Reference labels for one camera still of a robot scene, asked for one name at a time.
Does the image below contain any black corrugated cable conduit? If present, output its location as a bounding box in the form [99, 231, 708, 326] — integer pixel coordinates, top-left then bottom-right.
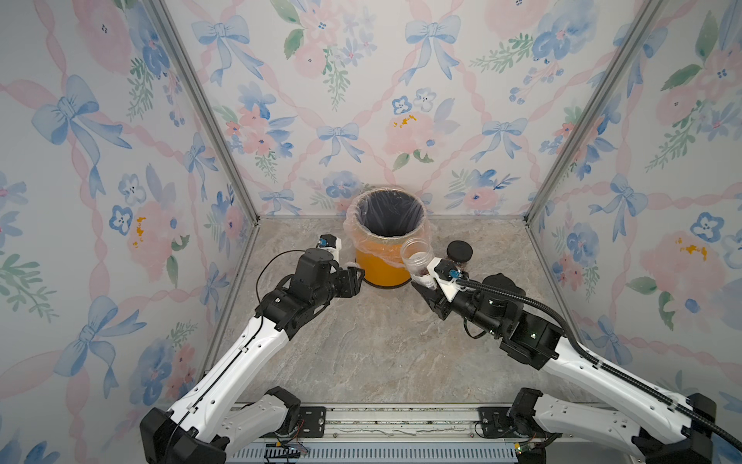
[457, 277, 742, 454]

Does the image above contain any clear plastic bin liner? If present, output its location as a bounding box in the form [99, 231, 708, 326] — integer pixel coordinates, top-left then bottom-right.
[343, 187, 432, 268]

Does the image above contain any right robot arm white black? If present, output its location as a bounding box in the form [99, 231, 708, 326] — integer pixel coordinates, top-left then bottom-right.
[413, 274, 715, 463]

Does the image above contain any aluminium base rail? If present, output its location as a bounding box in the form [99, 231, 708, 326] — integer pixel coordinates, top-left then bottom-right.
[153, 401, 645, 464]

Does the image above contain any labelled flower tea jar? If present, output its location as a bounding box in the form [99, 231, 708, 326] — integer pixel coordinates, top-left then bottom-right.
[446, 240, 473, 271]

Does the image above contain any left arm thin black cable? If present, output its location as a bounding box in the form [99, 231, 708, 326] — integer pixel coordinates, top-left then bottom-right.
[164, 248, 308, 464]

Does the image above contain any white-lidded flower tea jar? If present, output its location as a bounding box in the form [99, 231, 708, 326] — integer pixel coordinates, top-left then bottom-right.
[400, 238, 437, 290]

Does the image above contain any orange trash bin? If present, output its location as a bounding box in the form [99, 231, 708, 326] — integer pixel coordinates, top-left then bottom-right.
[343, 187, 431, 289]

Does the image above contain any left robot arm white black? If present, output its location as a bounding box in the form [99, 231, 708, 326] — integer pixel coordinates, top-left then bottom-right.
[139, 247, 365, 463]

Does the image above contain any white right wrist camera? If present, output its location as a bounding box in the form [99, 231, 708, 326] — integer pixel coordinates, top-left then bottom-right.
[427, 257, 464, 303]

